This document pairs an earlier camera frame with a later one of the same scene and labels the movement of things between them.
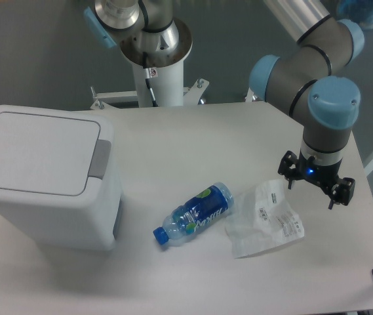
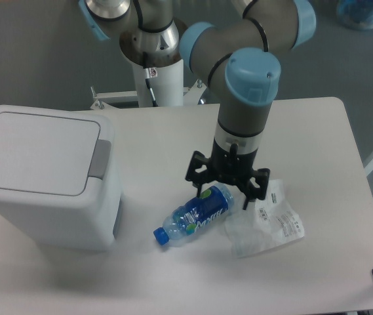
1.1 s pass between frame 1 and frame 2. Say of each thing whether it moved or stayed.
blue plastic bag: stayed
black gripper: moved
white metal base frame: stayed
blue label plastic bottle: stayed
